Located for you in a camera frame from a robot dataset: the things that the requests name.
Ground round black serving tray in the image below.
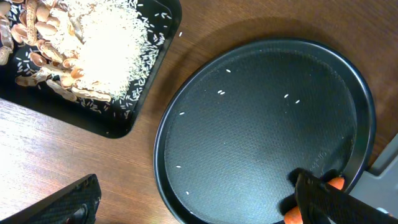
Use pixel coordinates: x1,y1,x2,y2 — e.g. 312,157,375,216
154,39,376,223

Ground grey dishwasher rack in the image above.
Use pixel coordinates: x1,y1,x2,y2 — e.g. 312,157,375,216
349,135,398,218

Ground black rectangular tray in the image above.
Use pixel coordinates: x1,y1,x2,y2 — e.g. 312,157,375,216
1,0,182,138

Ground food scraps rice and nuts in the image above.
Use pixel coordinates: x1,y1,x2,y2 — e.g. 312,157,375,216
1,0,172,119

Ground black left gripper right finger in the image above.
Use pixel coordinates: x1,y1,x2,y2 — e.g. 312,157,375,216
295,172,397,224

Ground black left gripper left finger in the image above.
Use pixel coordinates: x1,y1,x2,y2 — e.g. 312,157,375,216
1,174,101,224

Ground orange carrot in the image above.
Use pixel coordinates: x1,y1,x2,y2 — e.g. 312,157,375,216
284,177,345,224

